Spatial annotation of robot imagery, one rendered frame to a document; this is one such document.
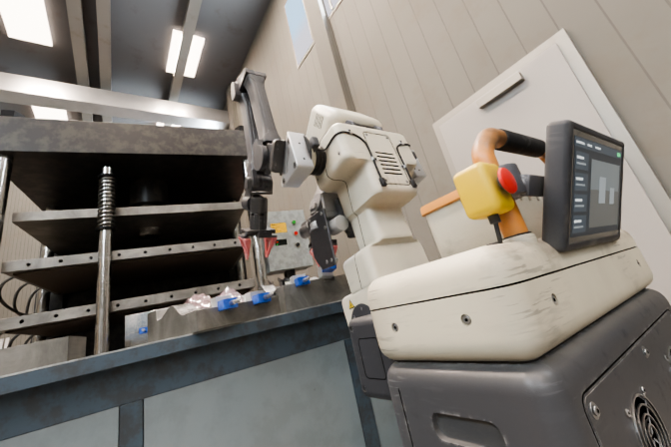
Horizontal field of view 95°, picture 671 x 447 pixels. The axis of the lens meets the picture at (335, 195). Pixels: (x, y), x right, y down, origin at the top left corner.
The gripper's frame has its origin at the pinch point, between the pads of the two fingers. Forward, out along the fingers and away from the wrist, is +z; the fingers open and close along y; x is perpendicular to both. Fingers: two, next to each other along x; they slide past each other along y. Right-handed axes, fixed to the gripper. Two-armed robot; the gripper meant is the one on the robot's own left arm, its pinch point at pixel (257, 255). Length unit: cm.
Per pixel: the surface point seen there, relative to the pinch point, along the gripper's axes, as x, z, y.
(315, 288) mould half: 6.0, 12.6, -19.7
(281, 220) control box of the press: -92, 0, -53
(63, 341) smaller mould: -16, 23, 50
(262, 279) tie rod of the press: -67, 31, -30
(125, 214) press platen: -106, -4, 34
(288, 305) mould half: 6.1, 16.6, -9.1
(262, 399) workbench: 16.5, 38.0, 3.6
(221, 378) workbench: 11.4, 31.1, 13.9
